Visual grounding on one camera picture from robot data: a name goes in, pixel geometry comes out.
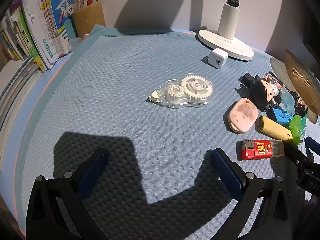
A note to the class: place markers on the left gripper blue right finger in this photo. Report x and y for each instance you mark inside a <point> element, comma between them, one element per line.
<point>230,173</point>

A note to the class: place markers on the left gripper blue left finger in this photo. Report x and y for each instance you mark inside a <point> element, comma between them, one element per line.
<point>94,168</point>

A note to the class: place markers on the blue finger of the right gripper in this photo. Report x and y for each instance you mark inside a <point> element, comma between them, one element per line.
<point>313,145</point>
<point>300,160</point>

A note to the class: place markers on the green spiky toy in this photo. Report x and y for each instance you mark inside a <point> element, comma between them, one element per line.
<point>297,127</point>

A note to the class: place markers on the blue lighter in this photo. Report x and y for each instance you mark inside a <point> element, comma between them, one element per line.
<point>280,117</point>

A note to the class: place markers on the red lighter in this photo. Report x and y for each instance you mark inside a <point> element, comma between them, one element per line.
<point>261,149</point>

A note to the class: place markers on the yellow lighter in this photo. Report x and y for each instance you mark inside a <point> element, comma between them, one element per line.
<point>273,129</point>

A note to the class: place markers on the pink speckled eraser case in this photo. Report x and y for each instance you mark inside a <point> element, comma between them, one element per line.
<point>242,116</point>

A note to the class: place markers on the black-haired chibi figurine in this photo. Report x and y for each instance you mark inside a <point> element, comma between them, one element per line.
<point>263,94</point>

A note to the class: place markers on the clear correction tape dispenser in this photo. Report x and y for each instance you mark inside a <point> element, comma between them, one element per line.
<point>190,90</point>

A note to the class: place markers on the white USB charger cube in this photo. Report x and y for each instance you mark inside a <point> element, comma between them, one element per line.
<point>217,58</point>

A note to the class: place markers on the small red-dressed figurine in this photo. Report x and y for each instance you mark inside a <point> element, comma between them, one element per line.
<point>300,107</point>

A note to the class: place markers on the pink playing card box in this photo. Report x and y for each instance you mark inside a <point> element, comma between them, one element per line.
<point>272,78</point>

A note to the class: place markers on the black fashion lighter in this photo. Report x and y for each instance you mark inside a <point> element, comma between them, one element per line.
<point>247,79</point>

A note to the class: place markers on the person's right hand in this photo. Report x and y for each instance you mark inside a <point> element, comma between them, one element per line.
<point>310,209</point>

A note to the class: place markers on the amber ribbed glass plate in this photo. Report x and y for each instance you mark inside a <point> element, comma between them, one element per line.
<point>306,85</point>

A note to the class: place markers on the blue textured desk mat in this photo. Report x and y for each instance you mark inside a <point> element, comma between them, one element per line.
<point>159,182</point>

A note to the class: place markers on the white desk lamp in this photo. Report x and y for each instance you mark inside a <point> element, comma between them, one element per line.
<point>224,38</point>

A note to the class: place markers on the row of standing books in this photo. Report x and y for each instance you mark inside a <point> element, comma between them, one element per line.
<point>26,31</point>

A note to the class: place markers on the cork pen holder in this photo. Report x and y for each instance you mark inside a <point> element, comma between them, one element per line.
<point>86,18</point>

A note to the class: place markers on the blue cover workbook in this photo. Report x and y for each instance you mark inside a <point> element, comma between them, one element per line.
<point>60,11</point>

